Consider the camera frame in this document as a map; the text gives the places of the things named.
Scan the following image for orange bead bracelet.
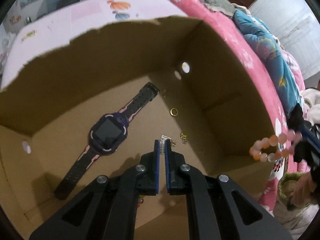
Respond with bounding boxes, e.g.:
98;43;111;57
248;130;303;163

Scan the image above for silver hair clip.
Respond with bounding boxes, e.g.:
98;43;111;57
159;135;173;154

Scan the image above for person's right hand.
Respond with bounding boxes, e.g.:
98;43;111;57
291;172;317;207

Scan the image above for purple pink smartwatch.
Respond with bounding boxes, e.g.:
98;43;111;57
54;82;159;200

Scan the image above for brown cardboard box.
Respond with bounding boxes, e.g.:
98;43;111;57
1;17;280;239

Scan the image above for blue patterned quilt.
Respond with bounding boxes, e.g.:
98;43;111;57
233;9;305;116

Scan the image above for pink floral blanket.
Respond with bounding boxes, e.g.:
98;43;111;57
147;0;301;213

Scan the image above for yellow green hair clip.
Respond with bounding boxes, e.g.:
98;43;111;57
21;30;37;42

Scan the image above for gold chain earrings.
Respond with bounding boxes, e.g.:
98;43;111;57
180;132;188;144

